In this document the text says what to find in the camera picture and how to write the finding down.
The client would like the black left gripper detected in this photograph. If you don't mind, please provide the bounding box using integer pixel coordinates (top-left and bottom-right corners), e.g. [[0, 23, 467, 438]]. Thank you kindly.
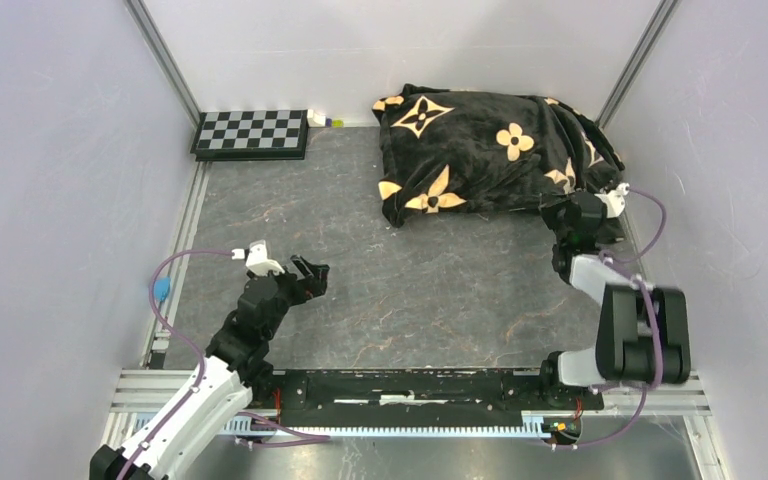
[[247, 253, 328, 339]]

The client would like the black floral pillowcase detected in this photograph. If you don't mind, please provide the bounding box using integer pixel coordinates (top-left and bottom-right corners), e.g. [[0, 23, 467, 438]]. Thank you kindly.
[[371, 84, 625, 228]]

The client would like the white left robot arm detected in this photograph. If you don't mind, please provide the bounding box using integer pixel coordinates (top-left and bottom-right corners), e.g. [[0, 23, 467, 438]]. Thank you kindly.
[[89, 241, 330, 479]]

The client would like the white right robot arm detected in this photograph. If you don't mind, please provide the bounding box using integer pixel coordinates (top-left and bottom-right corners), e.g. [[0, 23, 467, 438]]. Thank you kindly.
[[537, 183, 692, 408]]

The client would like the black grey checkerboard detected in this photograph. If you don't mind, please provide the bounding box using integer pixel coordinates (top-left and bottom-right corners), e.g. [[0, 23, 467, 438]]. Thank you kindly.
[[190, 110, 309, 162]]

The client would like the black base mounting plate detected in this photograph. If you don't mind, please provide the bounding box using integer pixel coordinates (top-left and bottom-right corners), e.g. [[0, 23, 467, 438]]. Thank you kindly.
[[250, 368, 604, 428]]

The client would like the small white block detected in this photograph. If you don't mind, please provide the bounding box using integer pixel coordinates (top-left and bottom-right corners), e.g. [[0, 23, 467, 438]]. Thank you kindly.
[[306, 109, 330, 128]]

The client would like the blue small object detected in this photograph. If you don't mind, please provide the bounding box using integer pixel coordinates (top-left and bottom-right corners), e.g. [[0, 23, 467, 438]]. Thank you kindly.
[[150, 277, 171, 304]]

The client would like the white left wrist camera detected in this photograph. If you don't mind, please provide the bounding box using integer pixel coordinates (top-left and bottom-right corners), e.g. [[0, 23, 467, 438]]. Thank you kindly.
[[231, 240, 285, 277]]

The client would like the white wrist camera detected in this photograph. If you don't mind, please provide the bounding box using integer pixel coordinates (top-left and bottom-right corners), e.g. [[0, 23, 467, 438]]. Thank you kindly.
[[231, 240, 285, 277], [596, 182, 630, 219]]

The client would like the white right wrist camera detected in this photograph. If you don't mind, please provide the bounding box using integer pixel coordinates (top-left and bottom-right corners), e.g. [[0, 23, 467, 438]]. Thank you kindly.
[[596, 182, 630, 219]]

